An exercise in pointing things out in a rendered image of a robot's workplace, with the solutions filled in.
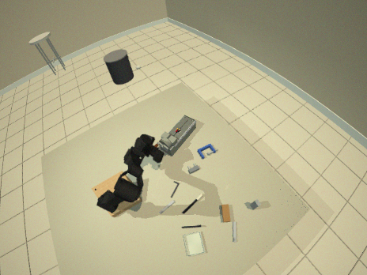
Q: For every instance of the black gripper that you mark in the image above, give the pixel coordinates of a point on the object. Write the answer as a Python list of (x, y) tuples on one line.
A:
[(154, 152)]

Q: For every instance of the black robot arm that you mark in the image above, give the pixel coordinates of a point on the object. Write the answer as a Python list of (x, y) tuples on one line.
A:
[(125, 190)]

